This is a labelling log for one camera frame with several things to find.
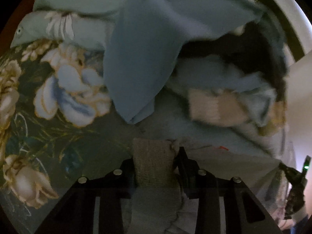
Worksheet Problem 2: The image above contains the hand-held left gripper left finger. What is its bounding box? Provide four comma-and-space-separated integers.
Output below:
36, 158, 136, 234

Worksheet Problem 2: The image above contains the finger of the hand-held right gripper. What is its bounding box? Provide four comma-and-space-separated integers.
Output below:
278, 162, 303, 179

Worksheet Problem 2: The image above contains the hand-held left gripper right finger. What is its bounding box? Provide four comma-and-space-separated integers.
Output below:
176, 147, 281, 234

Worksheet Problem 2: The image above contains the blue garment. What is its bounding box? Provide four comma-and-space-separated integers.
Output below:
104, 0, 290, 234

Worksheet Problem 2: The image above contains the grey cloth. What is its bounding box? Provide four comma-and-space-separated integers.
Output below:
182, 146, 294, 234

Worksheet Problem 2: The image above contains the beige cloth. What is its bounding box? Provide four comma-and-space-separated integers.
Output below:
188, 88, 286, 137

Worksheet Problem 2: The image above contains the dark floral blanket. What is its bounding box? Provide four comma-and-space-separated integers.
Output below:
0, 38, 137, 234

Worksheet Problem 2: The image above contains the black garment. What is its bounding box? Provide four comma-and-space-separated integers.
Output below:
179, 22, 288, 103

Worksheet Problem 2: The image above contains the white curved frame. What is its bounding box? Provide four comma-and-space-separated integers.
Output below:
234, 0, 312, 64

